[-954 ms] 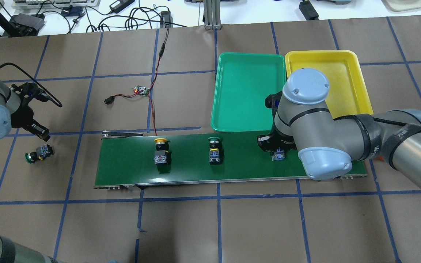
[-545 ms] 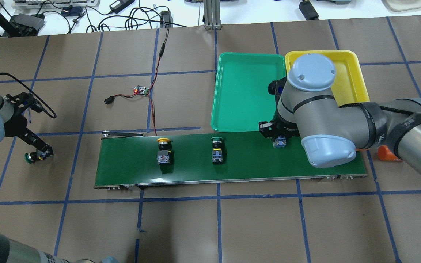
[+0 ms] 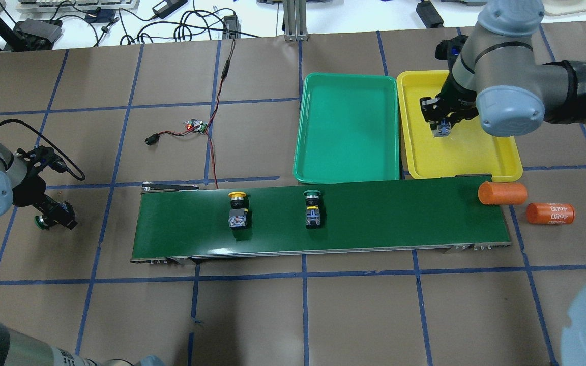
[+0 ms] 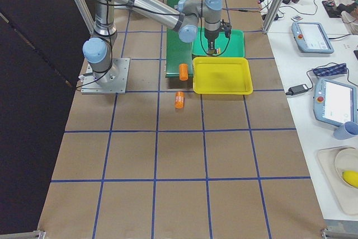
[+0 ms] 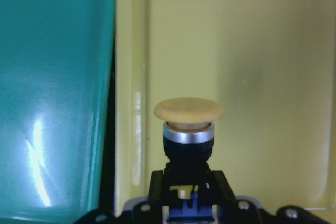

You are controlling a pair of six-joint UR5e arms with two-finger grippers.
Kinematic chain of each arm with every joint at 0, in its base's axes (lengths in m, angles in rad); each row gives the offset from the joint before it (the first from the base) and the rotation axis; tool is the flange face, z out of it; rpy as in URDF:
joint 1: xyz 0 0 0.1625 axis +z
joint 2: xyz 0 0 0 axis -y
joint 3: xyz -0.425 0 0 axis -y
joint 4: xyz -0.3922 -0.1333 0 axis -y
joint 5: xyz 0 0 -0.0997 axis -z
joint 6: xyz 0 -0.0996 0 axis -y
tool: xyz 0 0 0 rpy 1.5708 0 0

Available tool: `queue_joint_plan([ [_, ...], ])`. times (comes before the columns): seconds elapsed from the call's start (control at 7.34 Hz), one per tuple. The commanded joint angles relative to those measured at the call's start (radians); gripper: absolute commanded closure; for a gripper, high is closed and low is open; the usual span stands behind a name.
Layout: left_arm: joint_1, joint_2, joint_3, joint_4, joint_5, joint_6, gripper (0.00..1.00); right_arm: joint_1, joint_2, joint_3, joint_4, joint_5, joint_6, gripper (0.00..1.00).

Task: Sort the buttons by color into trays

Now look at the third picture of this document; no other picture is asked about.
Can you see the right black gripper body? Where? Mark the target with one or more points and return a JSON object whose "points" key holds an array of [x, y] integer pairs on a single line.
{"points": [[457, 99]]}

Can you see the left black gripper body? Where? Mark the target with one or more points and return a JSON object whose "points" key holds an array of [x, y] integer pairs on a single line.
{"points": [[37, 197]]}

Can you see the green push button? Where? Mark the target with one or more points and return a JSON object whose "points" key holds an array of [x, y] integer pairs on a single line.
{"points": [[313, 211], [55, 213]]}

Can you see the plain orange cylinder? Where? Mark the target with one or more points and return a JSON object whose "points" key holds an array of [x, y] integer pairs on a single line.
{"points": [[502, 193]]}

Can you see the yellow push button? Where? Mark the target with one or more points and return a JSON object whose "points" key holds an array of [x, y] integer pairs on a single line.
{"points": [[442, 128], [239, 214]]}

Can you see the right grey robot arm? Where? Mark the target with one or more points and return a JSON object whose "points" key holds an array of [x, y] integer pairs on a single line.
{"points": [[493, 75]]}

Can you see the yellow plastic tray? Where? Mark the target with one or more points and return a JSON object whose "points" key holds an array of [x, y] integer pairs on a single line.
{"points": [[467, 150]]}

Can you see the green plastic tray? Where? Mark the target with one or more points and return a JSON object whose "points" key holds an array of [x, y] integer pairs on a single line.
{"points": [[348, 129]]}

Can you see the green conveyor belt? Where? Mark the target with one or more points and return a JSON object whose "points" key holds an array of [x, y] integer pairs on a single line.
{"points": [[177, 223]]}

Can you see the orange cylinder marked 4680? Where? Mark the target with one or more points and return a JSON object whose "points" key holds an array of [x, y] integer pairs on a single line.
{"points": [[548, 213]]}

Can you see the small controller circuit board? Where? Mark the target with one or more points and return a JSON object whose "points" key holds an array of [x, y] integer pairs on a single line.
{"points": [[196, 126]]}

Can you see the aluminium frame post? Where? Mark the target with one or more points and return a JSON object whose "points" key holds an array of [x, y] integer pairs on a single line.
{"points": [[295, 21]]}

